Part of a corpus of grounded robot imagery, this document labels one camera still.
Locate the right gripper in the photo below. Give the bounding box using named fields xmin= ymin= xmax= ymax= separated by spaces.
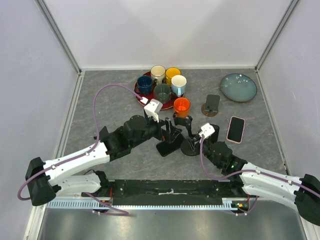
xmin=185 ymin=133 xmax=222 ymax=168

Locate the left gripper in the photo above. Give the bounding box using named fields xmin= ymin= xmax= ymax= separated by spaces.
xmin=130 ymin=113 xmax=182 ymax=149

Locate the black phone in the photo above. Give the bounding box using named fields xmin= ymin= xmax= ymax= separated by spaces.
xmin=210 ymin=124 xmax=220 ymax=144

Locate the black round-base phone stand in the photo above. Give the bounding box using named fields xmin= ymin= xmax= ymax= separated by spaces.
xmin=173 ymin=112 xmax=200 ymax=157

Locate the pink case smartphone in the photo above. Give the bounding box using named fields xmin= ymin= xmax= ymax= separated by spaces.
xmin=226 ymin=116 xmax=246 ymax=144

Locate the black angled phone stand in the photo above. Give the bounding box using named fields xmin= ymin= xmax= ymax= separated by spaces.
xmin=163 ymin=117 xmax=181 ymax=144

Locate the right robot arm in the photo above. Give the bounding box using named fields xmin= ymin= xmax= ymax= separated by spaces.
xmin=186 ymin=136 xmax=320 ymax=226

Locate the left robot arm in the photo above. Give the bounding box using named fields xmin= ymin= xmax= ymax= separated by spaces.
xmin=25 ymin=115 xmax=181 ymax=206

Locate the red round tray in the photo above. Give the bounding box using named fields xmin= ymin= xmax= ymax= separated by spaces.
xmin=133 ymin=71 xmax=187 ymax=110

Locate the grey glass mug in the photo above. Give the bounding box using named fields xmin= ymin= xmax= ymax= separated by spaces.
xmin=153 ymin=83 xmax=177 ymax=104

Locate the orange mug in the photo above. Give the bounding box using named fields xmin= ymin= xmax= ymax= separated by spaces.
xmin=173 ymin=97 xmax=191 ymax=118

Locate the dark blue mug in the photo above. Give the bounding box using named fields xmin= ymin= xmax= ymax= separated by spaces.
xmin=136 ymin=75 xmax=153 ymax=96

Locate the light blue white mug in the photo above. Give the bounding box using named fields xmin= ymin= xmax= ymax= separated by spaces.
xmin=171 ymin=75 xmax=187 ymax=98

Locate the cream mug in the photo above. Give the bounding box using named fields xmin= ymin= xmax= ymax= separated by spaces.
xmin=150 ymin=65 xmax=166 ymax=85

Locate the yellow mug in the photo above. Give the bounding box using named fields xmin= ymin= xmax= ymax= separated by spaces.
xmin=163 ymin=67 xmax=181 ymax=85

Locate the blue ceramic plate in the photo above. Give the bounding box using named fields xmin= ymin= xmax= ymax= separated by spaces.
xmin=219 ymin=73 xmax=258 ymax=103

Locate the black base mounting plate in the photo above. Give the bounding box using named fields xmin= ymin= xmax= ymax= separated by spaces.
xmin=92 ymin=179 xmax=255 ymax=206

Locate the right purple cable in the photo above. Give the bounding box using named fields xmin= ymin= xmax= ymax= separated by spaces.
xmin=199 ymin=134 xmax=320 ymax=216

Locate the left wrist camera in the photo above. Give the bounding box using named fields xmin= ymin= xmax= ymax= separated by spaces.
xmin=143 ymin=99 xmax=163 ymax=123

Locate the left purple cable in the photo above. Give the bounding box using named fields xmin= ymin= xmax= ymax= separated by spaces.
xmin=17 ymin=83 xmax=148 ymax=201

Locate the slotted cable duct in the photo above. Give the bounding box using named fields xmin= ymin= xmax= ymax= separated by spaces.
xmin=46 ymin=198 xmax=238 ymax=211

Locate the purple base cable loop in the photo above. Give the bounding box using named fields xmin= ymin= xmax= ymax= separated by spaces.
xmin=83 ymin=191 xmax=130 ymax=216

